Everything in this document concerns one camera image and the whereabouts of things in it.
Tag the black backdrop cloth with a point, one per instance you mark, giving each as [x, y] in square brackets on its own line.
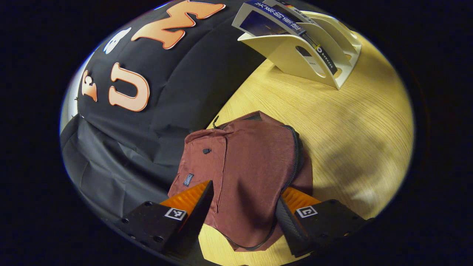
[177, 103]

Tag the white bookshelf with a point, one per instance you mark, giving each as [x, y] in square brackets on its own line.
[284, 55]

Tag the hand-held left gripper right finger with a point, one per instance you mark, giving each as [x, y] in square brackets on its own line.
[286, 221]

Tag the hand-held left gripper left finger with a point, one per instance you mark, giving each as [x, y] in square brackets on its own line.
[196, 218]

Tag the maroon schoolbag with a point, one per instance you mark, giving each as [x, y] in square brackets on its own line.
[251, 166]

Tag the black spine book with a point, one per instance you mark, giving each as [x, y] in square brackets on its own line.
[325, 57]

